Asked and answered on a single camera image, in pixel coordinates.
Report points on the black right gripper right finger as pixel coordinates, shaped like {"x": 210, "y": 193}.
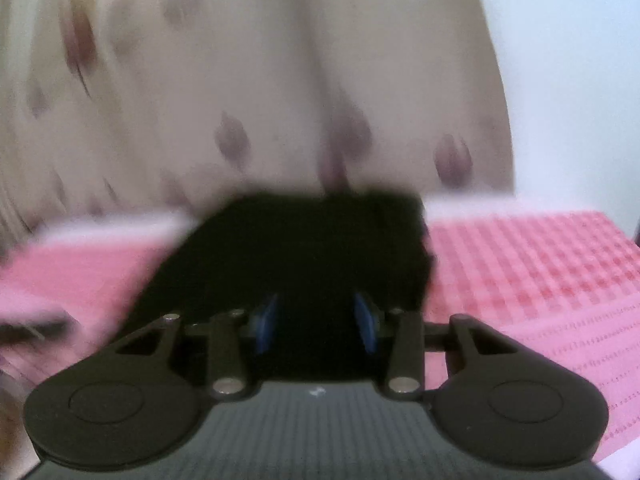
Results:
{"x": 394, "y": 344}

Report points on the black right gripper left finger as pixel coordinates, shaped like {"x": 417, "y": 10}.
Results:
{"x": 236, "y": 341}

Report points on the black printed t-shirt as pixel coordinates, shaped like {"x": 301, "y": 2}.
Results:
{"x": 312, "y": 256}

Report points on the pink white checkered bedspread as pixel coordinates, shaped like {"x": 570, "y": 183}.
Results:
{"x": 566, "y": 283}

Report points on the beige leaf print curtain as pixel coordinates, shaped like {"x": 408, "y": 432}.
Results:
{"x": 133, "y": 105}

